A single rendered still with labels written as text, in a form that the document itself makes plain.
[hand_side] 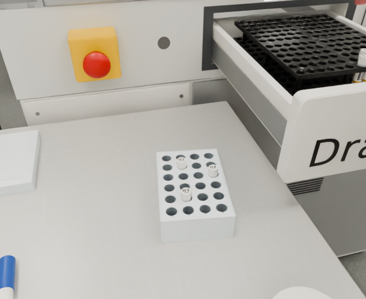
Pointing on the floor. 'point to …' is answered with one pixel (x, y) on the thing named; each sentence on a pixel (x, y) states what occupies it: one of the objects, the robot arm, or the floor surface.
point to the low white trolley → (151, 217)
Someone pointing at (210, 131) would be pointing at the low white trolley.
